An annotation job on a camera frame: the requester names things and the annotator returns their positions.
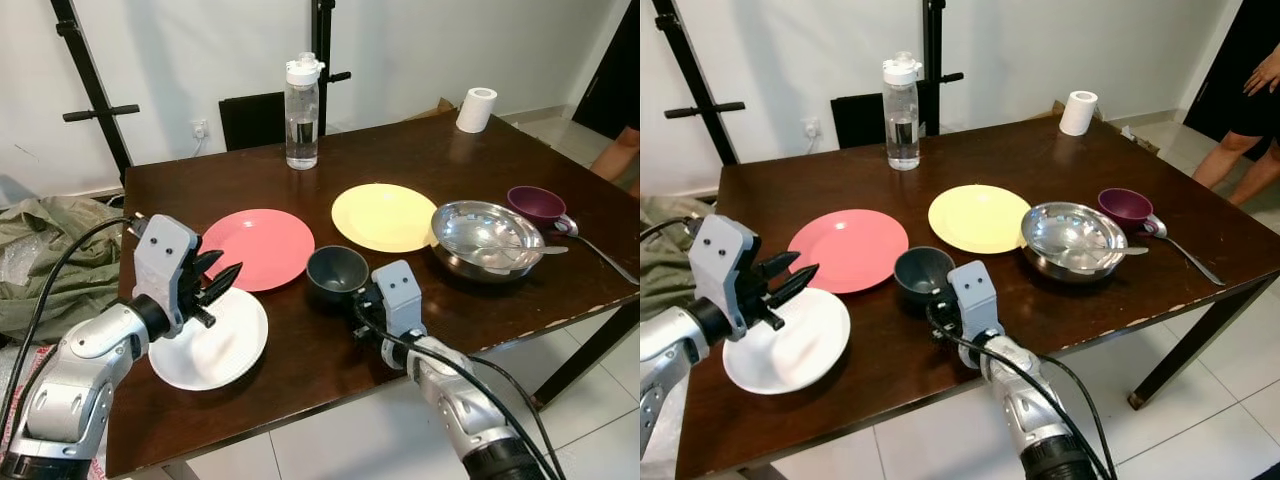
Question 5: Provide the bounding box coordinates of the dark grey cup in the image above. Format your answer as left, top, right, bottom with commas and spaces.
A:
306, 245, 371, 305
893, 246, 958, 305

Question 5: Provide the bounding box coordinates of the white plate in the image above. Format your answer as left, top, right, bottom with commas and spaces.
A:
148, 288, 269, 391
722, 287, 851, 395

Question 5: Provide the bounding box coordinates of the pink plate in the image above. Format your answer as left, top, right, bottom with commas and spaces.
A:
200, 208, 316, 292
787, 208, 910, 295

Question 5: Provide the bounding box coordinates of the yellow plate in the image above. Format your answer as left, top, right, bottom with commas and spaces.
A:
331, 183, 441, 254
928, 184, 1033, 255

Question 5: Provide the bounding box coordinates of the green crumpled cloth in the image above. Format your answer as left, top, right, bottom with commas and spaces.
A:
0, 195, 126, 346
640, 195, 701, 313

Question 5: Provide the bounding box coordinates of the stainless steel bowl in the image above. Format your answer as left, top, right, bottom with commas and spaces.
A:
1021, 202, 1131, 283
431, 200, 546, 284

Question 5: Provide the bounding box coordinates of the dark brown wooden table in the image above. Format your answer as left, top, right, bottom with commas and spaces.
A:
105, 108, 641, 479
675, 108, 1280, 480

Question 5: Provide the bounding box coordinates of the black chair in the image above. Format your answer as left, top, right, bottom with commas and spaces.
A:
219, 90, 289, 152
830, 92, 889, 149

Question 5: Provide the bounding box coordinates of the clear water bottle white lid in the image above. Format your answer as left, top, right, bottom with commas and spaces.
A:
284, 52, 326, 171
882, 52, 923, 172

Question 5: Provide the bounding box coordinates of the person in dark shorts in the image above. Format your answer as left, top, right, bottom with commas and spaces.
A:
1190, 45, 1280, 208
590, 125, 641, 198

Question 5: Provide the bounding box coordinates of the purple bowl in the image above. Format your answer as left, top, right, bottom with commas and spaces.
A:
506, 185, 568, 229
1097, 187, 1156, 233

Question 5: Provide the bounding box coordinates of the white paper roll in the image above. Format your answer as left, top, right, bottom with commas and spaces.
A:
1059, 90, 1099, 137
456, 87, 498, 134

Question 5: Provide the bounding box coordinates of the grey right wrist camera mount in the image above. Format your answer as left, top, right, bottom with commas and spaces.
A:
947, 260, 1004, 341
372, 260, 426, 341

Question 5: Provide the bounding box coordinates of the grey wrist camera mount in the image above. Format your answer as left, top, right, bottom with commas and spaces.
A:
690, 215, 767, 326
372, 260, 426, 341
947, 260, 1004, 341
132, 213, 201, 319

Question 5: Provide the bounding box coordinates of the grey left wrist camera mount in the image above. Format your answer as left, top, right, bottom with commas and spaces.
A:
132, 213, 201, 319
690, 215, 767, 326

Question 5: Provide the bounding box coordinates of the black metal stand frame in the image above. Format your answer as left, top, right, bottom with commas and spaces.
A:
650, 0, 966, 166
50, 0, 353, 181

